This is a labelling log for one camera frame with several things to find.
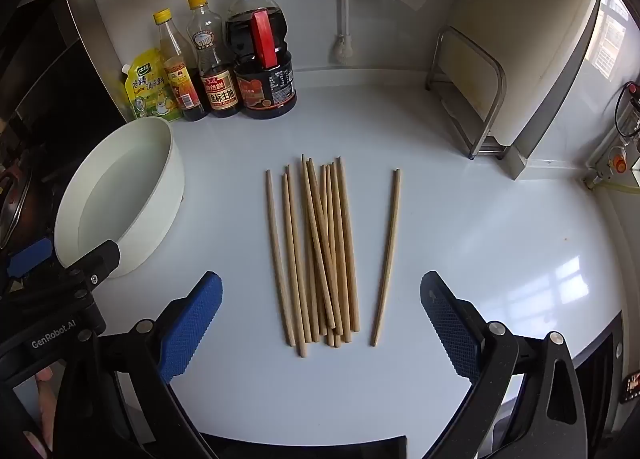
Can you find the black appliance with display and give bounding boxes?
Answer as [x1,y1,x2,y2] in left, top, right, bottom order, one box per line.
[570,311,640,445]

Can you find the pot with glass lid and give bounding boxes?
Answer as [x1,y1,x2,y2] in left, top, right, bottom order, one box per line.
[0,159,37,260]

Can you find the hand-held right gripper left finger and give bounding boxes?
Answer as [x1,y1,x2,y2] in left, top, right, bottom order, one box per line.
[55,270,223,459]

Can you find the light wooden chopstick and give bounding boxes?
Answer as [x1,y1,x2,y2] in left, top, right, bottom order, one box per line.
[370,168,402,347]

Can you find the large dark bottle red handle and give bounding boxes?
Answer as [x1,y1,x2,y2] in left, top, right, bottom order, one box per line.
[223,0,298,119]

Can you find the metal board rack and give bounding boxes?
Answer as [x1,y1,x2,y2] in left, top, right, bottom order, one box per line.
[425,25,507,160]

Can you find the soy sauce bottle yellow cap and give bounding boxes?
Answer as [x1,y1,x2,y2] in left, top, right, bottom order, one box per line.
[186,0,244,119]

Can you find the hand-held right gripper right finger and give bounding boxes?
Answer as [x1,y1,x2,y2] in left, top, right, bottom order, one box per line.
[420,270,588,459]

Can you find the black steel range hood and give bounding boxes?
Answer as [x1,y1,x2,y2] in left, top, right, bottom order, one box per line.
[0,0,130,220]

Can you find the yellow seasoning pouch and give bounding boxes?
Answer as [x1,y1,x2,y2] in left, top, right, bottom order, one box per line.
[120,50,183,124]

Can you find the person's left hand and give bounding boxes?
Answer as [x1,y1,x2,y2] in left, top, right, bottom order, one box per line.
[22,364,58,459]

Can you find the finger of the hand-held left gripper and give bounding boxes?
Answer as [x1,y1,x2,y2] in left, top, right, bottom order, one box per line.
[62,240,122,290]
[6,238,55,277]

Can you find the pile of wooden chopsticks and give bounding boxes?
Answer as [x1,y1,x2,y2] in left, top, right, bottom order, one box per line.
[265,154,362,359]

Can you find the white round bowl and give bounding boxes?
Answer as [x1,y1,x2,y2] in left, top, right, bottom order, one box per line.
[54,116,186,280]

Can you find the slim vinegar bottle yellow cap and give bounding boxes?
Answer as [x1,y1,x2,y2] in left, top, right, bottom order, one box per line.
[152,9,211,122]

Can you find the white cutting board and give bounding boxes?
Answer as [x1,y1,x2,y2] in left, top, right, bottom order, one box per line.
[442,0,618,182]

